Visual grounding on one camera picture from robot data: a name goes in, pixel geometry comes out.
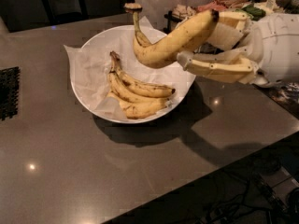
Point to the black mesh mat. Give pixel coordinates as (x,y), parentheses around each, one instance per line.
(9,92)

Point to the pink snack packets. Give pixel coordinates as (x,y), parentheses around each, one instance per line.
(211,5)

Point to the green snack packets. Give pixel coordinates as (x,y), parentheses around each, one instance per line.
(254,12)

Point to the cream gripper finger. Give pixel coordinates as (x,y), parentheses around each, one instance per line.
(229,66)
(221,29)

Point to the dark appliance in background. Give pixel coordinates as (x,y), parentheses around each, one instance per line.
(65,11)

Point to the white paper liner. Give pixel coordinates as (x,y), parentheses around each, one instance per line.
(87,75)

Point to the yellow banana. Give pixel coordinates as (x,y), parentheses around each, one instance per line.
(140,110)
(161,53)
(121,91)
(137,86)

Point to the yellow banana bottom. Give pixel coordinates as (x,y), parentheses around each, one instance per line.
(140,110)

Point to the white bowl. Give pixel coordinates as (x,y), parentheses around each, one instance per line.
(90,47)

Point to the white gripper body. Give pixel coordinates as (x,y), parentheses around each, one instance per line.
(277,48)

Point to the dark picture mat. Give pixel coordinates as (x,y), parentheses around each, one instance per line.
(286,95)

